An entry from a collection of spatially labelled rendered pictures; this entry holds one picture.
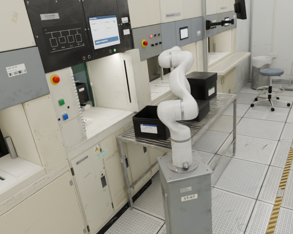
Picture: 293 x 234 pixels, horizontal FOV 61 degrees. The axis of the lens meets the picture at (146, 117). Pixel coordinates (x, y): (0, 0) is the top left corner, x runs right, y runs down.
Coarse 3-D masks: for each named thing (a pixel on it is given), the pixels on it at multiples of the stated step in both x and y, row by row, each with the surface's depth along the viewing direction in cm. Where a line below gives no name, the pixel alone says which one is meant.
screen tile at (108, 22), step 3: (105, 21) 180; (108, 21) 182; (111, 21) 185; (105, 24) 180; (108, 24) 183; (111, 24) 185; (114, 24) 188; (114, 27) 188; (108, 30) 183; (111, 30) 186; (114, 30) 189; (108, 33) 184; (111, 33) 186; (114, 33) 189; (117, 33) 192
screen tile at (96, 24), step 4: (92, 24) 170; (96, 24) 173; (100, 24) 176; (92, 28) 171; (104, 28) 180; (96, 32) 174; (100, 32) 177; (104, 32) 180; (96, 36) 174; (100, 36) 178; (104, 36) 181
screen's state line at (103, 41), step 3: (117, 36) 192; (99, 39) 177; (102, 39) 180; (105, 39) 182; (108, 39) 185; (111, 39) 187; (114, 39) 190; (117, 39) 192; (96, 42) 175; (99, 42) 177; (102, 42) 180; (105, 42) 182; (108, 42) 185
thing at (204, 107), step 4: (196, 100) 232; (200, 100) 230; (204, 100) 229; (208, 100) 228; (200, 104) 220; (204, 104) 219; (208, 104) 226; (200, 108) 212; (204, 108) 217; (208, 108) 227; (200, 112) 211; (204, 112) 219; (208, 112) 227; (200, 116) 212; (204, 116) 219; (184, 120) 216; (188, 120) 214; (192, 120) 212; (196, 120) 210; (200, 120) 212
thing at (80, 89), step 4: (76, 84) 246; (80, 84) 242; (84, 84) 237; (76, 88) 230; (80, 88) 234; (84, 88) 238; (80, 92) 235; (84, 92) 239; (80, 96) 235; (84, 96) 239; (80, 100) 236; (84, 100) 240; (88, 100) 244; (80, 104) 245; (84, 104) 243
